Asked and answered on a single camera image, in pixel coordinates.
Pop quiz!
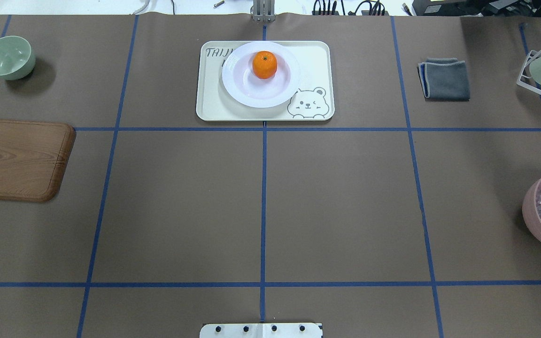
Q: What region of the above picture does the aluminium frame post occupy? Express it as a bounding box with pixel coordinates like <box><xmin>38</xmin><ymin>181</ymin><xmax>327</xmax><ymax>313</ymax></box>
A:
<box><xmin>250</xmin><ymin>0</ymin><xmax>276</xmax><ymax>23</ymax></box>

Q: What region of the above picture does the white plate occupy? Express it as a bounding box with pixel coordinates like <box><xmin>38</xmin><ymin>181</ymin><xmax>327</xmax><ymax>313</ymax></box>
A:
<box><xmin>221</xmin><ymin>41</ymin><xmax>302</xmax><ymax>108</ymax></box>

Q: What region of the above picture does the orange fruit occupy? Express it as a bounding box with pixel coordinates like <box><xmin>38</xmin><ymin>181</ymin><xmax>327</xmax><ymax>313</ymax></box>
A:
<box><xmin>252</xmin><ymin>51</ymin><xmax>278</xmax><ymax>80</ymax></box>

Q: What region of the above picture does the wooden cutting board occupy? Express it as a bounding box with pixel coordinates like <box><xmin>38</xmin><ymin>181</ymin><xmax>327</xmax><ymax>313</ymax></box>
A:
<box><xmin>0</xmin><ymin>119</ymin><xmax>77</xmax><ymax>203</ymax></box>

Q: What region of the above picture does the cream bear tray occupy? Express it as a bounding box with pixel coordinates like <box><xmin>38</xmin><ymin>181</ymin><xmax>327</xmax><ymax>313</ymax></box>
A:
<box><xmin>196</xmin><ymin>41</ymin><xmax>335</xmax><ymax>122</ymax></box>

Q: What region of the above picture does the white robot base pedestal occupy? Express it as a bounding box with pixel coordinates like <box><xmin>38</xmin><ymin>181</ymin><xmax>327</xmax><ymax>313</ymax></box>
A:
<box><xmin>199</xmin><ymin>323</ymin><xmax>324</xmax><ymax>338</ymax></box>

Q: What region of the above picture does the grey folded cloth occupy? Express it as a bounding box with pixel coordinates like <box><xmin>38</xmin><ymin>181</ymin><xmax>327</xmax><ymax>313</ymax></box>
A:
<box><xmin>417</xmin><ymin>58</ymin><xmax>471</xmax><ymax>102</ymax></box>

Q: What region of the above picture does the green bowl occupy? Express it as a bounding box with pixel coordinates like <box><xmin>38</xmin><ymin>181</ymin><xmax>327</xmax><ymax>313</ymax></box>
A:
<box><xmin>0</xmin><ymin>36</ymin><xmax>36</xmax><ymax>81</ymax></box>

